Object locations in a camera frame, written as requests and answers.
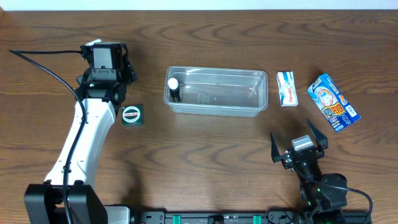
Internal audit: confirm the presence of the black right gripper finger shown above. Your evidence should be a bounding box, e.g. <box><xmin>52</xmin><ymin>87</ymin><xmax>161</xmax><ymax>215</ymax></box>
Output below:
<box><xmin>307</xmin><ymin>119</ymin><xmax>328</xmax><ymax>149</ymax></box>
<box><xmin>270</xmin><ymin>132</ymin><xmax>281</xmax><ymax>163</ymax></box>

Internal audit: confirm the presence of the green Zam-Buk tin box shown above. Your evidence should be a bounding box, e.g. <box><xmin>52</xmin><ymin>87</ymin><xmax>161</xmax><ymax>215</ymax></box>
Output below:
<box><xmin>122</xmin><ymin>105</ymin><xmax>144</xmax><ymax>126</ymax></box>

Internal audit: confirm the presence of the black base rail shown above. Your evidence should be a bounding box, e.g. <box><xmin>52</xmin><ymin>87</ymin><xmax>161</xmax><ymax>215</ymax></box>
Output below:
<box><xmin>105</xmin><ymin>208</ymin><xmax>373</xmax><ymax>224</ymax></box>

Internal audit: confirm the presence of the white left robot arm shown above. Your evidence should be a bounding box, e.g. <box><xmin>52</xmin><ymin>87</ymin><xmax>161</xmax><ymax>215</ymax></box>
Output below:
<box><xmin>24</xmin><ymin>40</ymin><xmax>137</xmax><ymax>223</ymax></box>

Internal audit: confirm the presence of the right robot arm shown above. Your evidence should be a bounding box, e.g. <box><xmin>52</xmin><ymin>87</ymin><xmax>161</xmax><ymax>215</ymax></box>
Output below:
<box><xmin>270</xmin><ymin>121</ymin><xmax>347</xmax><ymax>223</ymax></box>

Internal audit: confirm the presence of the black bottle white cap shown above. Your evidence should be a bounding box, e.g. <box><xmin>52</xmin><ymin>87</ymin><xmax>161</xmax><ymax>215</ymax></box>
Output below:
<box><xmin>167</xmin><ymin>78</ymin><xmax>182</xmax><ymax>103</ymax></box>

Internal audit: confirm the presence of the white blue Panadol box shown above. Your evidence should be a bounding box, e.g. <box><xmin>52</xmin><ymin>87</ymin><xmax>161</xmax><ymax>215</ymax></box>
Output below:
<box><xmin>276</xmin><ymin>71</ymin><xmax>299</xmax><ymax>107</ymax></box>

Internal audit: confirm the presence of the blue Kool Fever box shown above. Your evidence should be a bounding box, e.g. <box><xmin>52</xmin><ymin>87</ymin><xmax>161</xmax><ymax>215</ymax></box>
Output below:
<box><xmin>307</xmin><ymin>73</ymin><xmax>361</xmax><ymax>133</ymax></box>

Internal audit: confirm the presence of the clear plastic container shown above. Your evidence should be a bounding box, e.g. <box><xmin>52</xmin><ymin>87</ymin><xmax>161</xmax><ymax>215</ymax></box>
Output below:
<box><xmin>164</xmin><ymin>66</ymin><xmax>268</xmax><ymax>117</ymax></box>

